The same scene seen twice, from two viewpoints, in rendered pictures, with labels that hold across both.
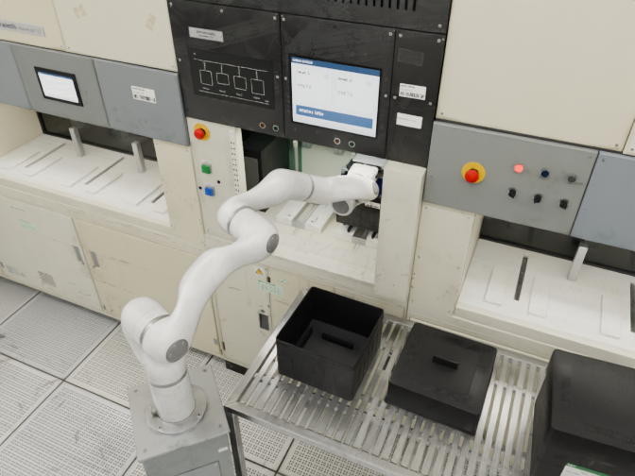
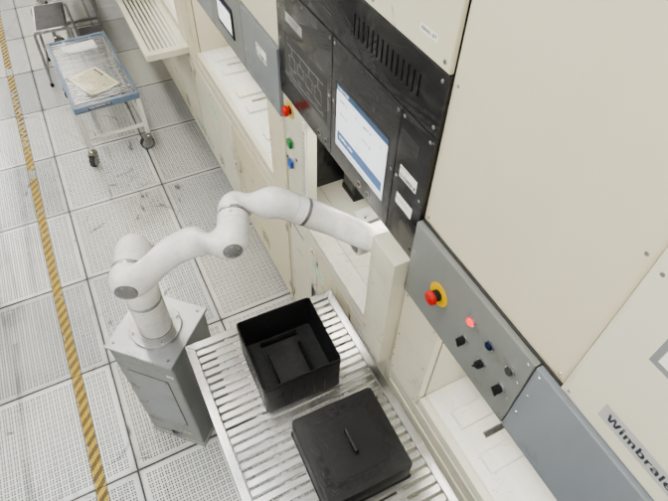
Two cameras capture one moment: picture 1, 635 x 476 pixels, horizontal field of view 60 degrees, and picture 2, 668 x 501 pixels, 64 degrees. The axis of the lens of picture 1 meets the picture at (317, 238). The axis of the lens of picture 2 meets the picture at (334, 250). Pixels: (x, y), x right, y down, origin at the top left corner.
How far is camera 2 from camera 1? 0.98 m
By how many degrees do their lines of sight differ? 29
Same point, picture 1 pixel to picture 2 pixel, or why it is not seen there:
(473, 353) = (386, 452)
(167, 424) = (139, 334)
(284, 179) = (270, 201)
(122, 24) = not seen: outside the picture
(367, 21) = (385, 83)
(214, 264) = (183, 242)
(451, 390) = (330, 468)
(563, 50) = (530, 232)
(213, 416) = (171, 349)
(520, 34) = (496, 184)
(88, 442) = not seen: hidden behind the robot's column
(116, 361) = not seen: hidden behind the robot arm
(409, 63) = (408, 149)
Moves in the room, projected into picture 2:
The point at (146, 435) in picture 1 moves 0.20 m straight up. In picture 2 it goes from (123, 333) to (106, 302)
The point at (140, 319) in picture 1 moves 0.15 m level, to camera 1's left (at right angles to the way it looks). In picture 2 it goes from (117, 253) to (89, 231)
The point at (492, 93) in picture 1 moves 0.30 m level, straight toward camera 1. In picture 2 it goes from (466, 230) to (351, 287)
